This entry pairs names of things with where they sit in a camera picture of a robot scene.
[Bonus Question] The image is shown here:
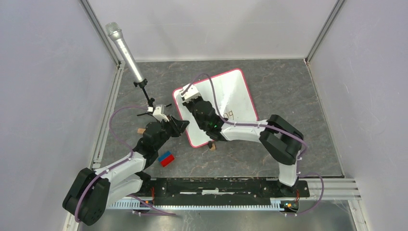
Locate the pink framed whiteboard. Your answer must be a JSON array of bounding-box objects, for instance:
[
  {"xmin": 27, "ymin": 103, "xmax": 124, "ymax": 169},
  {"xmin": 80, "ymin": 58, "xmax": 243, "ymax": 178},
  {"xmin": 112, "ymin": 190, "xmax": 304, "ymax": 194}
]
[{"xmin": 173, "ymin": 68, "xmax": 259, "ymax": 148}]

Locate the aluminium corner rail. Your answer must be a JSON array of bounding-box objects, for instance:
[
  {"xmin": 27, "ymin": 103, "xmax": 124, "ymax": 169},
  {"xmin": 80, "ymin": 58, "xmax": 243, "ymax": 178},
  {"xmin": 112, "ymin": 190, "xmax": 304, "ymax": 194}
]
[
  {"xmin": 79, "ymin": 0, "xmax": 121, "ymax": 67},
  {"xmin": 304, "ymin": 0, "xmax": 346, "ymax": 65}
]

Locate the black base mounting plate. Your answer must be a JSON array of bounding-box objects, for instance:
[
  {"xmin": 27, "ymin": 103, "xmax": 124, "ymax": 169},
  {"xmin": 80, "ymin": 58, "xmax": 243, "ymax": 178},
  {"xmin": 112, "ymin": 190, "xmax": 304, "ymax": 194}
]
[{"xmin": 135, "ymin": 177, "xmax": 310, "ymax": 206}]

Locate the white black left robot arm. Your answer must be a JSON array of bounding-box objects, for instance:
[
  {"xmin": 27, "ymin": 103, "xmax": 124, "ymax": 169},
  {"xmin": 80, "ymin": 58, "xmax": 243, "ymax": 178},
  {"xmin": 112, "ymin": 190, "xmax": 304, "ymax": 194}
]
[{"xmin": 62, "ymin": 116, "xmax": 189, "ymax": 226}]

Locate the aluminium corner rail right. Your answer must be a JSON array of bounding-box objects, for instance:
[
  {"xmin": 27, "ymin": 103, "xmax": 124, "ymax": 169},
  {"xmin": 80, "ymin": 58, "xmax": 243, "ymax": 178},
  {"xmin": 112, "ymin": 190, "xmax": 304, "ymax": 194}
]
[{"xmin": 304, "ymin": 0, "xmax": 346, "ymax": 65}]

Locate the red blue block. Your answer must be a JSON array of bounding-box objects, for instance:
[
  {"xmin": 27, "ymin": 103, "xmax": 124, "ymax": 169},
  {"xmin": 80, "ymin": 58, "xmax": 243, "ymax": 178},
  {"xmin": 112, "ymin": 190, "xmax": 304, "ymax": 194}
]
[{"xmin": 158, "ymin": 151, "xmax": 175, "ymax": 167}]

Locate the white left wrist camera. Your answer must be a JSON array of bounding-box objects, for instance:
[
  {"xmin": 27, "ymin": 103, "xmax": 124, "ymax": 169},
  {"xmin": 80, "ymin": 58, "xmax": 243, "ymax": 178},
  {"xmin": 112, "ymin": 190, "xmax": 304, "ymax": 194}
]
[{"xmin": 147, "ymin": 104, "xmax": 170, "ymax": 122}]

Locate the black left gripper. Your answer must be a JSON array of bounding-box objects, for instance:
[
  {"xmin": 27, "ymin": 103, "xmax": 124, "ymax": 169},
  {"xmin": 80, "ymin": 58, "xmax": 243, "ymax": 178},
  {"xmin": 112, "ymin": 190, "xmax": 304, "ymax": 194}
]
[{"xmin": 154, "ymin": 115, "xmax": 189, "ymax": 151}]

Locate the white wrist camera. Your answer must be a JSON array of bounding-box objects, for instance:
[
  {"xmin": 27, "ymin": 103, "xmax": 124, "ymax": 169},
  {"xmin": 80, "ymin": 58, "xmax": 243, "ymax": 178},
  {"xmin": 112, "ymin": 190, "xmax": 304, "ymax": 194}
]
[
  {"xmin": 178, "ymin": 84, "xmax": 201, "ymax": 103},
  {"xmin": 147, "ymin": 104, "xmax": 170, "ymax": 122}
]

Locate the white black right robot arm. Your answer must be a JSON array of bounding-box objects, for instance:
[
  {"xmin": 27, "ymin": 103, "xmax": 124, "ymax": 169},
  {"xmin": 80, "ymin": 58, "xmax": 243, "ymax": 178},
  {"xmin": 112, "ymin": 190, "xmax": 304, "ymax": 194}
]
[{"xmin": 183, "ymin": 96, "xmax": 306, "ymax": 196}]

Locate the black microphone stand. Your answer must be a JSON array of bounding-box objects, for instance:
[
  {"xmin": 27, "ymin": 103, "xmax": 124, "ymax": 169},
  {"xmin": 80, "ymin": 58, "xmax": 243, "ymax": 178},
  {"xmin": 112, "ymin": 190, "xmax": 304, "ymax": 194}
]
[{"xmin": 133, "ymin": 79, "xmax": 172, "ymax": 116}]

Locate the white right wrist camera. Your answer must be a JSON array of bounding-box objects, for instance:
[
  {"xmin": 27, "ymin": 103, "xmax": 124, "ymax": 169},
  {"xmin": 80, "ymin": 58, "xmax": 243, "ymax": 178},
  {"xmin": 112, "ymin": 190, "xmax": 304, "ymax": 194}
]
[{"xmin": 178, "ymin": 84, "xmax": 201, "ymax": 103}]

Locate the aluminium corner rail left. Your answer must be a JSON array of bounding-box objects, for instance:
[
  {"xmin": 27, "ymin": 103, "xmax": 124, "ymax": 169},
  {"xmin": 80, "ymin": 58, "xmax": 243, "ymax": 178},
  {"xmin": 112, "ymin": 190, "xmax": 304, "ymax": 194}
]
[{"xmin": 79, "ymin": 0, "xmax": 121, "ymax": 67}]

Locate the small wooden block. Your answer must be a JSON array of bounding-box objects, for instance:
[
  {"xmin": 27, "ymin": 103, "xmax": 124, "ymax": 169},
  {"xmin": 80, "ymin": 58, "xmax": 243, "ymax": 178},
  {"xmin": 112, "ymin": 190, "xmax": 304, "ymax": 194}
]
[{"xmin": 137, "ymin": 128, "xmax": 145, "ymax": 134}]

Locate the silver microphone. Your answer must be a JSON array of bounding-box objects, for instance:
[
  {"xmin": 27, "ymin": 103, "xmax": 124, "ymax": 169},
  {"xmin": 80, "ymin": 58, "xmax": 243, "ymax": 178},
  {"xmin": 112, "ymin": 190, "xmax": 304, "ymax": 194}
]
[{"xmin": 105, "ymin": 22, "xmax": 147, "ymax": 88}]

